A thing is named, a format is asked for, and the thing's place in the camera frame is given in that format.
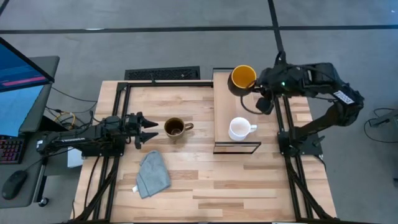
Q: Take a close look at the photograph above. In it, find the wooden shelf with black frame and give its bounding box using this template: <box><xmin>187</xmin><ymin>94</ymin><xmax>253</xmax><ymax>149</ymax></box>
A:
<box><xmin>211</xmin><ymin>67</ymin><xmax>262</xmax><ymax>156</ymax></box>

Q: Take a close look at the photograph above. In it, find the yellow cable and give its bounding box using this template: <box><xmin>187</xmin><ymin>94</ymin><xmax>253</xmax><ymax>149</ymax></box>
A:
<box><xmin>53</xmin><ymin>111</ymin><xmax>76</xmax><ymax>131</ymax></box>

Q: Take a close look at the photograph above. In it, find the black floor cable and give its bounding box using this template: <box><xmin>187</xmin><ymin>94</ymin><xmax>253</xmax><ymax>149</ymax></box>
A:
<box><xmin>363</xmin><ymin>108</ymin><xmax>398</xmax><ymax>145</ymax></box>

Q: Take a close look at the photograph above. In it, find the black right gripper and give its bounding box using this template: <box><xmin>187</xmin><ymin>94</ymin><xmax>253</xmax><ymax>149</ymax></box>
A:
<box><xmin>248</xmin><ymin>65</ymin><xmax>283</xmax><ymax>116</ymax></box>

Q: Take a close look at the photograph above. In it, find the black computer mouse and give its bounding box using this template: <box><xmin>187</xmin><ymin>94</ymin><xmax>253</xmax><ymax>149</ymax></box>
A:
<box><xmin>1</xmin><ymin>169</ymin><xmax>29</xmax><ymax>201</ymax></box>

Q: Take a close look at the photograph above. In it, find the computer monitor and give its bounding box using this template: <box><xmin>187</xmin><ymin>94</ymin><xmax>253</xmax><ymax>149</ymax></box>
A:
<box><xmin>0</xmin><ymin>37</ymin><xmax>56</xmax><ymax>138</ymax></box>

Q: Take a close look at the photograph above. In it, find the green and blue glazed mug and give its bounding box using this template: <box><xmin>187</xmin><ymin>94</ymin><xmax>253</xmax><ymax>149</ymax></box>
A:
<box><xmin>164</xmin><ymin>116</ymin><xmax>195</xmax><ymax>140</ymax></box>

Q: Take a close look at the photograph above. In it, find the black keyboard with coloured lights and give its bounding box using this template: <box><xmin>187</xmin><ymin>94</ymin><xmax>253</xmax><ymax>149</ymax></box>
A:
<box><xmin>0</xmin><ymin>134</ymin><xmax>26</xmax><ymax>165</ymax></box>

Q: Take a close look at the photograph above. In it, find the grey side desk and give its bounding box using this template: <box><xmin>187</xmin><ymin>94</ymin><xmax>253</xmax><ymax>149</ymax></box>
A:
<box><xmin>0</xmin><ymin>55</ymin><xmax>61</xmax><ymax>210</ymax></box>

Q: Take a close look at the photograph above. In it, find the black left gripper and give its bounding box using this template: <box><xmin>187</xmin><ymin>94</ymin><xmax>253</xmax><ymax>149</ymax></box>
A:
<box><xmin>125</xmin><ymin>111</ymin><xmax>160</xmax><ymax>151</ymax></box>

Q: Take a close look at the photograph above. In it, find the white box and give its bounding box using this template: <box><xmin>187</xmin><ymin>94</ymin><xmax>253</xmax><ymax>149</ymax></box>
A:
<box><xmin>67</xmin><ymin>146</ymin><xmax>85</xmax><ymax>169</ymax></box>

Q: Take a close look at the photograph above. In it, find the white mug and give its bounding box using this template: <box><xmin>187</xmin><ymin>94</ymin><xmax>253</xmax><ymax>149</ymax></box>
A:
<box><xmin>227</xmin><ymin>116</ymin><xmax>259</xmax><ymax>142</ymax></box>

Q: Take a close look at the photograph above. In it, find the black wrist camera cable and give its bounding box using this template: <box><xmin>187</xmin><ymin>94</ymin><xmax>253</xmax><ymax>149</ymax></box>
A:
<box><xmin>240</xmin><ymin>89</ymin><xmax>259</xmax><ymax>116</ymax></box>

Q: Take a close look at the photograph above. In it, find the grey knitted cloth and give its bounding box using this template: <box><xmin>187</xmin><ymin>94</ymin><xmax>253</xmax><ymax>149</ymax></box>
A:
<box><xmin>132</xmin><ymin>150</ymin><xmax>172</xmax><ymax>200</ymax></box>

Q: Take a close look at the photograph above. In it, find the black mug with yellow inside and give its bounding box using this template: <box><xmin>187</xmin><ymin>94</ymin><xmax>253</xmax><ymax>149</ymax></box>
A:
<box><xmin>230</xmin><ymin>64</ymin><xmax>258</xmax><ymax>90</ymax></box>

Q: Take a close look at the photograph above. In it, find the black aluminium table frame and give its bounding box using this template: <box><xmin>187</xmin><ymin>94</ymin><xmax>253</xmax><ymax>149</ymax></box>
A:
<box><xmin>70</xmin><ymin>80</ymin><xmax>340</xmax><ymax>224</ymax></box>

